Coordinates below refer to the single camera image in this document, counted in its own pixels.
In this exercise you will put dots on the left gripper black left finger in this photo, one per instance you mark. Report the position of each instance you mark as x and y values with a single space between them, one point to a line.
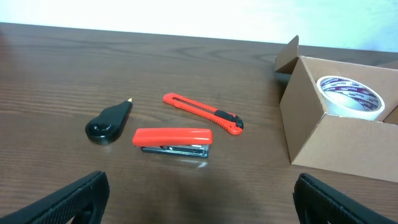
82 201

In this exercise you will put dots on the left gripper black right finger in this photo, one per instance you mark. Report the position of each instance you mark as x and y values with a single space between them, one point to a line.
318 203

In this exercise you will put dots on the black correction tape dispenser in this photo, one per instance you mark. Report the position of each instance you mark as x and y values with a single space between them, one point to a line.
109 124

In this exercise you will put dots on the white tape roll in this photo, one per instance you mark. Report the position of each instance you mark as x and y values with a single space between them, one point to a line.
348 98

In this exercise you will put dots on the brown cardboard box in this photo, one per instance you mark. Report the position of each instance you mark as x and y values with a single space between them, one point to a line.
319 140

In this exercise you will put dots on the red utility knife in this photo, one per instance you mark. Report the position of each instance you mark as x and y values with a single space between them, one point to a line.
230 122

